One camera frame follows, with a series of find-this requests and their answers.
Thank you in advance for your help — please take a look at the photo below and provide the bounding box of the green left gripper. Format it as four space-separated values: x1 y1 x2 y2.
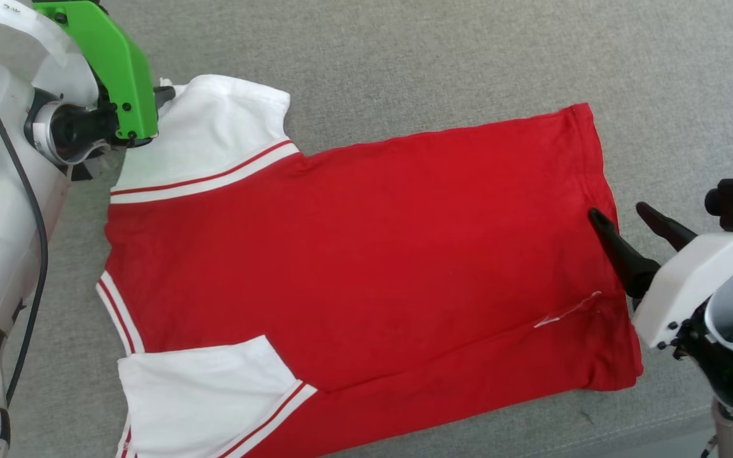
31 0 177 144

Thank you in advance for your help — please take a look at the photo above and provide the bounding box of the red and white shirt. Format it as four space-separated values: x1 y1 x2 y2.
95 74 645 458

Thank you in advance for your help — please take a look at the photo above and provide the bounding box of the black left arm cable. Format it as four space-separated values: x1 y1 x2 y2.
0 16 49 409

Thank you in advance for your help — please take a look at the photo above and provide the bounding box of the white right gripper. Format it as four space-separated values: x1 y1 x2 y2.
588 202 733 349

